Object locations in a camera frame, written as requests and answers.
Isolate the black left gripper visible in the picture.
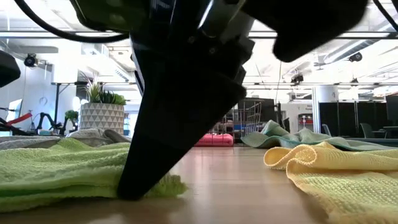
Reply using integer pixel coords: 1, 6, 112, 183
0, 49, 22, 89

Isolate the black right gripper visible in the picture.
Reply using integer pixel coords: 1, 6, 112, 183
130, 0, 256, 75

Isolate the pink microfiber towel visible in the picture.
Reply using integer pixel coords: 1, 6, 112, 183
195, 133, 234, 147

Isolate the grey waffle microfiber towel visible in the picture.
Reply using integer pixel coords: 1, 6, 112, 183
0, 128, 132, 151

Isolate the lime green microfiber towel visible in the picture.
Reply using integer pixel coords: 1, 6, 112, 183
0, 138, 188, 213

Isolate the sage green microfiber towel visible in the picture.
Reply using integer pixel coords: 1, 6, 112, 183
241, 119, 398, 152

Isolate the yellow microfiber towel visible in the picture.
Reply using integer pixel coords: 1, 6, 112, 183
263, 141, 398, 224

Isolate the computer monitor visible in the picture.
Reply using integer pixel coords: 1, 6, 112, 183
6, 98, 24, 123

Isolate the red bar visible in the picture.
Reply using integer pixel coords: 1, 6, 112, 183
5, 112, 33, 128

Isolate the long black horizontal bar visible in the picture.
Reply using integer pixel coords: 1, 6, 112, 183
51, 81, 398, 86

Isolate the potted succulent patterned pot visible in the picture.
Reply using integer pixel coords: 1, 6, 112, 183
79, 73, 127, 135

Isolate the small green plant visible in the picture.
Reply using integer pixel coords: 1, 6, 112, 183
64, 110, 80, 127

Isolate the black screen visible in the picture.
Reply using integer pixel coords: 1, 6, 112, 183
238, 96, 276, 124

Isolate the white column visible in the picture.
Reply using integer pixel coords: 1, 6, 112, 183
312, 85, 340, 134

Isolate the black partition panel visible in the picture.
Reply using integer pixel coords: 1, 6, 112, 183
319, 101, 386, 138

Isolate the office chair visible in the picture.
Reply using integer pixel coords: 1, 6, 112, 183
360, 123, 386, 139

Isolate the black wire basket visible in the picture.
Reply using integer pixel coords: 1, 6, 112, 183
211, 100, 262, 147

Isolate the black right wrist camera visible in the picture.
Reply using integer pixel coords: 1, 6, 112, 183
70, 0, 150, 40

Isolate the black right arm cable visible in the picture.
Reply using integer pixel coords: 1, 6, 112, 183
14, 0, 130, 44

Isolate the silver ventilation duct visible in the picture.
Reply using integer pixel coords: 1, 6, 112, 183
313, 18, 398, 68

